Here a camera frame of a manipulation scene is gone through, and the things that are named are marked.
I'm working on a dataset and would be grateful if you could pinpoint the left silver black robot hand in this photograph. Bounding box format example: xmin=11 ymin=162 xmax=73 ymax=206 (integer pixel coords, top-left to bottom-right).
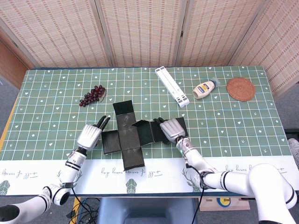
xmin=76 ymin=115 xmax=111 ymax=151

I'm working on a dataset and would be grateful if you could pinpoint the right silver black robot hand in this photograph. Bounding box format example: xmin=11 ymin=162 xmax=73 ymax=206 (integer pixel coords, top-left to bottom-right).
xmin=153 ymin=118 xmax=189 ymax=145

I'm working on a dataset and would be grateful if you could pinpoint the black foldable cardboard box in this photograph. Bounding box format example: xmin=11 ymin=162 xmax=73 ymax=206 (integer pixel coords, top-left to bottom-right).
xmin=100 ymin=100 xmax=189 ymax=171

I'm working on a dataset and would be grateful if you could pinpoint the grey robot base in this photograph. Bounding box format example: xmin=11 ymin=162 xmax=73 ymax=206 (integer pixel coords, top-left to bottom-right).
xmin=97 ymin=197 xmax=199 ymax=224

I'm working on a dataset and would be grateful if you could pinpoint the dark red grape bunch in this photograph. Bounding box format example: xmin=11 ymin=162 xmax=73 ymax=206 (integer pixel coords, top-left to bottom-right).
xmin=78 ymin=85 xmax=108 ymax=108

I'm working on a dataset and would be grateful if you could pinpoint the white folding stand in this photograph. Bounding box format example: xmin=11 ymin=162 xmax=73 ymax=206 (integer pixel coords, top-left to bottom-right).
xmin=155 ymin=66 xmax=190 ymax=108

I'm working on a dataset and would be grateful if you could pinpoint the green white grid tablecloth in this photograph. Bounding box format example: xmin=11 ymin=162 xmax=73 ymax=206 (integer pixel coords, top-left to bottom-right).
xmin=0 ymin=66 xmax=297 ymax=196

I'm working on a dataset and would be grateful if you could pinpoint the cream mayonnaise squeeze bottle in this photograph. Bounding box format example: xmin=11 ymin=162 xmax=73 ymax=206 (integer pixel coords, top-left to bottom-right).
xmin=192 ymin=77 xmax=221 ymax=99

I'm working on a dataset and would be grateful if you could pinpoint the round brown woven coaster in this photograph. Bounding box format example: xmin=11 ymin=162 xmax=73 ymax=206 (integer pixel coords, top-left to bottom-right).
xmin=226 ymin=77 xmax=256 ymax=102

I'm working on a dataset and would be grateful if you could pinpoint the light wooden board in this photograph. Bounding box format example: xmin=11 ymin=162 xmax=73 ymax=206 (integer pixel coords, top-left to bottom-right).
xmin=200 ymin=196 xmax=250 ymax=210

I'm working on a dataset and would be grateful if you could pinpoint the beige bamboo folding screen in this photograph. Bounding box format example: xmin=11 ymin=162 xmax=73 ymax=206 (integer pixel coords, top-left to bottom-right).
xmin=0 ymin=0 xmax=299 ymax=96

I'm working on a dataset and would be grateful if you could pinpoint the brown wooden door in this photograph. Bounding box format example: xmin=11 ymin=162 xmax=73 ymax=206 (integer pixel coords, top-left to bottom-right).
xmin=0 ymin=39 xmax=29 ymax=90

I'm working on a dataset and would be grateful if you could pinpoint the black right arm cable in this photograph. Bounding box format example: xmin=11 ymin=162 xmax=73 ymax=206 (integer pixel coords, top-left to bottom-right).
xmin=183 ymin=151 xmax=206 ymax=212

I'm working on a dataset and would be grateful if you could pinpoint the black floor cable tangle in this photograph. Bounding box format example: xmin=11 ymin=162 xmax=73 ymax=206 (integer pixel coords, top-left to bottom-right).
xmin=66 ymin=197 xmax=101 ymax=224

